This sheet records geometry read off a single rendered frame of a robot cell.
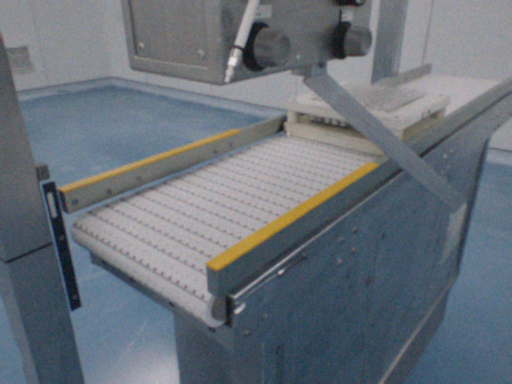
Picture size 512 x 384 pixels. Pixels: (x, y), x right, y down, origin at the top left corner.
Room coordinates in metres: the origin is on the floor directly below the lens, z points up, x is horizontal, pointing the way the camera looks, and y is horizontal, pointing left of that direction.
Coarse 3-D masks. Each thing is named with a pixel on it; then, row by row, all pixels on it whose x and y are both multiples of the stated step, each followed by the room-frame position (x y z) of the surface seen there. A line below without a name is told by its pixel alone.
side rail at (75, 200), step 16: (432, 64) 1.52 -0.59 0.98; (384, 80) 1.24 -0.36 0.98; (400, 80) 1.33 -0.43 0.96; (240, 128) 0.79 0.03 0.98; (256, 128) 0.80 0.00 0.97; (272, 128) 0.84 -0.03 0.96; (208, 144) 0.70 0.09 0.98; (224, 144) 0.73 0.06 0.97; (240, 144) 0.76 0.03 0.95; (160, 160) 0.62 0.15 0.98; (176, 160) 0.65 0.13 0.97; (192, 160) 0.67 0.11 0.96; (112, 176) 0.56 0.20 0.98; (128, 176) 0.58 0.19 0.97; (144, 176) 0.60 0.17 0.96; (160, 176) 0.62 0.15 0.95; (80, 192) 0.52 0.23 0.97; (96, 192) 0.54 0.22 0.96; (112, 192) 0.55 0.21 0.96; (64, 208) 0.51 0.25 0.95; (80, 208) 0.52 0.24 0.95
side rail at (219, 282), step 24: (480, 96) 1.03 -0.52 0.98; (456, 120) 0.87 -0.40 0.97; (408, 144) 0.69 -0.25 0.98; (432, 144) 0.77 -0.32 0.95; (384, 168) 0.61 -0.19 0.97; (360, 192) 0.55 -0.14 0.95; (312, 216) 0.46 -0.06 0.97; (264, 240) 0.39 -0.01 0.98; (288, 240) 0.42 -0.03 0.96; (240, 264) 0.36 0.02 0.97; (264, 264) 0.38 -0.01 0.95; (216, 288) 0.33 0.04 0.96
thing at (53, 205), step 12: (48, 192) 0.50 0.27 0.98; (48, 204) 0.50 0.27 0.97; (60, 216) 0.50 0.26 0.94; (60, 228) 0.50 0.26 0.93; (60, 240) 0.50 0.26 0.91; (60, 252) 0.50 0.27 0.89; (60, 264) 0.50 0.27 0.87; (72, 264) 0.51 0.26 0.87; (72, 276) 0.50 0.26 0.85; (72, 288) 0.50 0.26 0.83; (72, 300) 0.50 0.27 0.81
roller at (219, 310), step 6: (216, 300) 0.35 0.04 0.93; (222, 300) 0.35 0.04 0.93; (228, 300) 0.35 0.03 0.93; (216, 306) 0.34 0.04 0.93; (222, 306) 0.35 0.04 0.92; (228, 306) 0.35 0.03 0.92; (216, 312) 0.34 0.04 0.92; (222, 312) 0.35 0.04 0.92; (228, 312) 0.35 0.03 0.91; (216, 318) 0.34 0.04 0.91; (222, 318) 0.35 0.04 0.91
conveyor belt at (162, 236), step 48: (288, 144) 0.80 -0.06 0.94; (144, 192) 0.58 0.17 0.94; (192, 192) 0.58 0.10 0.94; (240, 192) 0.58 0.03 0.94; (288, 192) 0.58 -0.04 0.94; (96, 240) 0.47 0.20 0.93; (144, 240) 0.44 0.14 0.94; (192, 240) 0.44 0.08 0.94; (240, 240) 0.44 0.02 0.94; (192, 288) 0.36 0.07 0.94
